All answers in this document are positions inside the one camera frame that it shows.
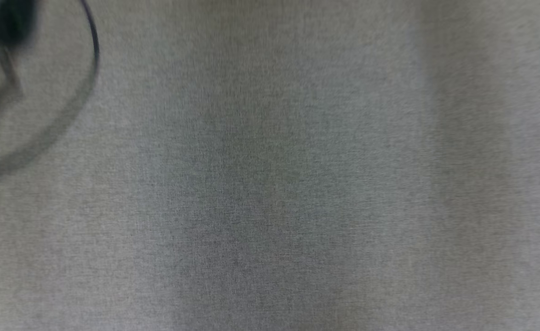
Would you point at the grey fabric sofa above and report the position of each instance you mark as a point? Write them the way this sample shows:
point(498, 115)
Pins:
point(274, 184)

